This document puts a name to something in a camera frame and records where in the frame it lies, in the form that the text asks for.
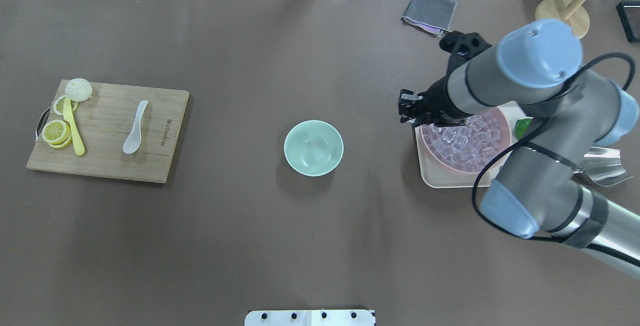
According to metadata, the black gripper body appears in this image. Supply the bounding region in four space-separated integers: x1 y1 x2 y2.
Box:
414 31 492 128

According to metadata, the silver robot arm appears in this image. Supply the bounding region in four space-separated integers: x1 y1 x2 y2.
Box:
397 18 639 278

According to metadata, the pink ice bucket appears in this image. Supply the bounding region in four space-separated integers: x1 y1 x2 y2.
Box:
418 107 512 174

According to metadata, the green ceramic bowl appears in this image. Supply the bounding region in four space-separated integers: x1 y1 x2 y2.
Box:
283 120 345 177

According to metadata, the metal ice scoop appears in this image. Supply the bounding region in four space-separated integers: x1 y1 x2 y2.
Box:
573 146 633 187

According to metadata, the white ceramic spoon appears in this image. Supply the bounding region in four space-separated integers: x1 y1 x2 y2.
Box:
122 99 149 155

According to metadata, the cream serving tray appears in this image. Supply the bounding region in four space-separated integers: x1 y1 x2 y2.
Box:
414 101 526 189

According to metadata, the grey folded cloth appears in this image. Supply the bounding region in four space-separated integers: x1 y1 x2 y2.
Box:
400 0 458 37

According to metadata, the green lime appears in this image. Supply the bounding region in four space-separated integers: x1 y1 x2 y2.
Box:
513 118 533 140

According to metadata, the wooden cup tree stand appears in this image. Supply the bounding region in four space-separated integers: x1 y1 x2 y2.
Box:
534 0 590 39

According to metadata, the wooden cutting board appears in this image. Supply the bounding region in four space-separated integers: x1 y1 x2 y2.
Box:
26 82 190 184

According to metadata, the white steamed bun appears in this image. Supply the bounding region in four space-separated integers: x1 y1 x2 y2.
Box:
64 78 93 102

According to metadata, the yellow plastic knife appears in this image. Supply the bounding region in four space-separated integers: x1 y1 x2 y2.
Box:
62 96 86 157

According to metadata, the upper lemon slice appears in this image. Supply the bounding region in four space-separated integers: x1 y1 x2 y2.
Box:
53 95 79 116

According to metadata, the lemon slice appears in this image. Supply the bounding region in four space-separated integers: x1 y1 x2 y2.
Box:
53 95 79 116
39 120 73 149

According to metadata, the lower lemon slice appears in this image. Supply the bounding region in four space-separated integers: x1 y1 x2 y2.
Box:
39 120 73 149

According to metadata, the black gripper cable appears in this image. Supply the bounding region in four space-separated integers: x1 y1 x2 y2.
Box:
471 52 637 243

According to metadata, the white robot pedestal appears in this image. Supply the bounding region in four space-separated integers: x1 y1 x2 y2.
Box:
244 309 377 326

